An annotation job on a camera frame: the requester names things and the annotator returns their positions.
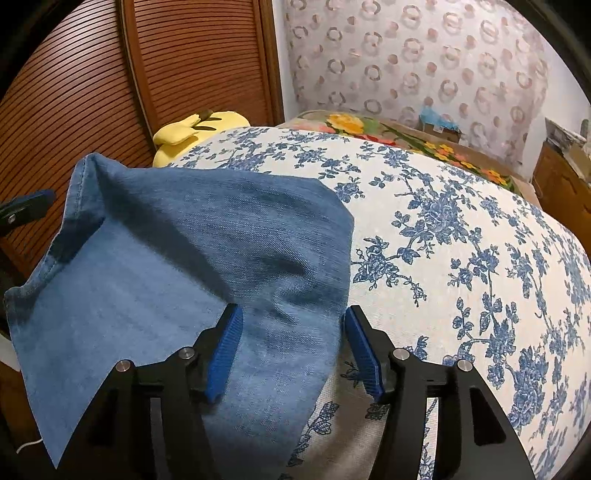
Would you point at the yellow plush pillow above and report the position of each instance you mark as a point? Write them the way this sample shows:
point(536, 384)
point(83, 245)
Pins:
point(184, 138)

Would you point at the colourful flower blanket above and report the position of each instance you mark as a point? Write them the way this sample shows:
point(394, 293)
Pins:
point(351, 122)

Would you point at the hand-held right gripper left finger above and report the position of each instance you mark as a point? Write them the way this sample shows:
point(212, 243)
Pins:
point(226, 350)

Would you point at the small cardboard box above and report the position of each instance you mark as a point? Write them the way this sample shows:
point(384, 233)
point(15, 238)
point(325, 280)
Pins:
point(445, 134)

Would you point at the white blue floral bedsheet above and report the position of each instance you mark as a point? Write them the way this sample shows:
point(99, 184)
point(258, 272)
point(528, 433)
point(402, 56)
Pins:
point(461, 240)

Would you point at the grey stacked pile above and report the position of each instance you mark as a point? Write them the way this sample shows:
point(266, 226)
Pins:
point(570, 136)

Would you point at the light blue cloth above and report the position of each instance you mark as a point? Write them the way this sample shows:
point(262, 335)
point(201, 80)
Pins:
point(436, 115)

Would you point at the wooden cabinet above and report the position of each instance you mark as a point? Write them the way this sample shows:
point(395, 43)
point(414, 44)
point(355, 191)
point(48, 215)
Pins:
point(563, 180)

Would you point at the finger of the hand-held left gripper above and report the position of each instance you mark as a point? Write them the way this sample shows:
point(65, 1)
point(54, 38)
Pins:
point(27, 203)

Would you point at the blue denim pants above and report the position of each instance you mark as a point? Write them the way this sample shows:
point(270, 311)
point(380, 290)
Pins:
point(161, 277)

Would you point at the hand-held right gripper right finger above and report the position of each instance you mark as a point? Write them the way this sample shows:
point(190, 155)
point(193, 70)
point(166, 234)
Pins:
point(364, 350)

